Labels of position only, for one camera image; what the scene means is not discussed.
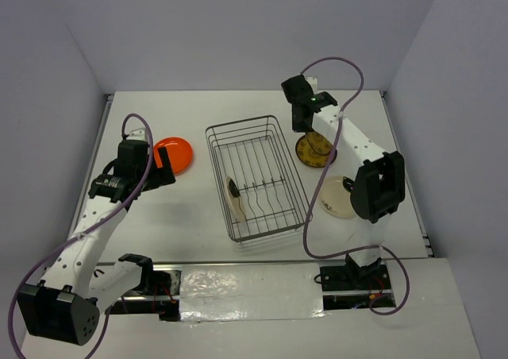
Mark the orange plate front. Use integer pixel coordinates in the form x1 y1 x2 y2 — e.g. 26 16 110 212
154 137 194 176

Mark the yellow brown patterned plate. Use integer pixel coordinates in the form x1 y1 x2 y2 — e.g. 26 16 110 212
295 132 333 168

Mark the wire dish rack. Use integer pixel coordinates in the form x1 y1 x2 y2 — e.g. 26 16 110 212
205 115 309 243

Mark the cream white plate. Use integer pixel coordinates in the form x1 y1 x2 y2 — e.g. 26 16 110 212
318 176 356 219

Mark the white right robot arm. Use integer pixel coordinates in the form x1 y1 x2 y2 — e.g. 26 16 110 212
281 75 406 288

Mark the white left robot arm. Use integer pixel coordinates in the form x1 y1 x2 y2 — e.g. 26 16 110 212
17 138 175 345

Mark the silver foil covered panel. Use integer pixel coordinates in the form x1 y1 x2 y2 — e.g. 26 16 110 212
179 263 325 322

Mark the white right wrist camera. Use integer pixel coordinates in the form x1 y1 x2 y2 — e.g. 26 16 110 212
305 76 318 93

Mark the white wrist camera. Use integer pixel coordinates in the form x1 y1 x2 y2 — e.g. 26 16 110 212
126 127 148 144
305 76 318 93

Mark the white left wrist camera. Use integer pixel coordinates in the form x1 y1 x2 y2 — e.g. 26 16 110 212
126 127 148 144

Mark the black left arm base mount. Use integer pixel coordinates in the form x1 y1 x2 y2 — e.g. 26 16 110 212
110 253 182 322

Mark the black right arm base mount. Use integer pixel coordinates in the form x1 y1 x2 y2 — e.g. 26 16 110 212
314 257 395 311

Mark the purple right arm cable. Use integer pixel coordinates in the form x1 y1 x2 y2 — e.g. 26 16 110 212
299 56 411 316

